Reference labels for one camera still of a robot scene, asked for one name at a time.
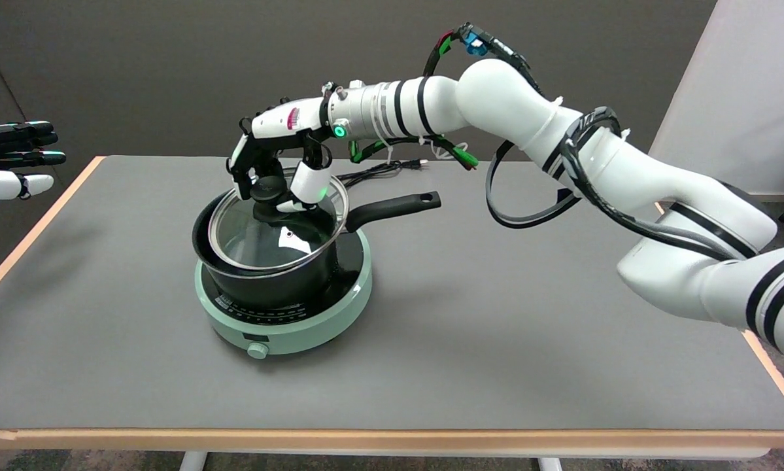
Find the black cooker power cord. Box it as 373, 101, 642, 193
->
334, 159, 426, 190

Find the white partition panel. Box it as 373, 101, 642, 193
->
650, 0, 784, 197

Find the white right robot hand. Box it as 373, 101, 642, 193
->
227, 97, 332, 213

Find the thin green black wire bundle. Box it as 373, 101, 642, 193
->
349, 23, 543, 171

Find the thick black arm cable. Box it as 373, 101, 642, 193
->
485, 107, 758, 259

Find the green induction cooker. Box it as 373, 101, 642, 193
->
194, 229, 373, 360

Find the glass pot lid black knob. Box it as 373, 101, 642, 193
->
207, 167, 350, 272

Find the black saucepan with handle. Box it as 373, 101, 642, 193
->
192, 190, 442, 309

